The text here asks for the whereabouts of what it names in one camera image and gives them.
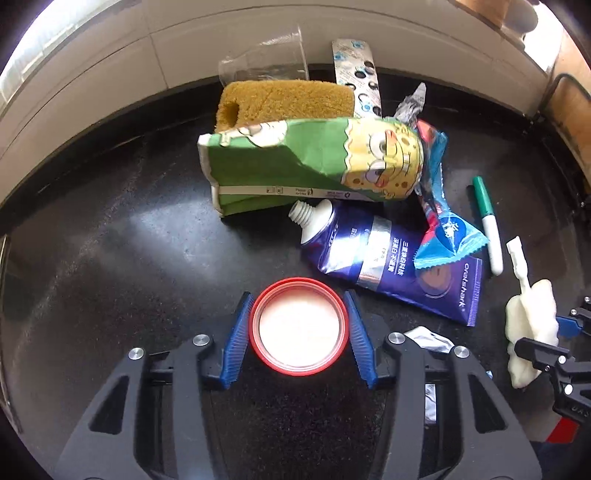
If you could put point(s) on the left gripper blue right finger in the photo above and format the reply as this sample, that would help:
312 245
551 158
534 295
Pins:
362 346

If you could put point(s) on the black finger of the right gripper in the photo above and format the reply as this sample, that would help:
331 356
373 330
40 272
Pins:
544 357

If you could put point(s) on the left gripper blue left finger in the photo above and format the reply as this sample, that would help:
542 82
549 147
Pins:
233 351

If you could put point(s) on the red jar lid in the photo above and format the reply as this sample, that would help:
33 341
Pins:
298 326

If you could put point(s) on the crumpled foil scrap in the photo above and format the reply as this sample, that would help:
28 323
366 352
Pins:
429 340

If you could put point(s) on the blue toothpaste tube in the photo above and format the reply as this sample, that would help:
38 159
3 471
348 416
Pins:
357 246

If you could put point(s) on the green white marker pen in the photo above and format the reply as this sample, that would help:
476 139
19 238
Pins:
490 226

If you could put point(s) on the blue red snack wrapper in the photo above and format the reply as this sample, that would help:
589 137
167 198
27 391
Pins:
449 237

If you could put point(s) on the green SpongeBob carton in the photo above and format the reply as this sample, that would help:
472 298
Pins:
269 164

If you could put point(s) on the silver foil wrapper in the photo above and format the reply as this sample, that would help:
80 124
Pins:
412 106

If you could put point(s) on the brown sponge block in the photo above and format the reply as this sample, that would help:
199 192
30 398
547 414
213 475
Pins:
245 103

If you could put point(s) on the silver patterned blister strip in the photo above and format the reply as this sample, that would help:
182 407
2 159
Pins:
355 68

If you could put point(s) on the clear plastic cup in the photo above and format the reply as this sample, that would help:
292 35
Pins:
279 58

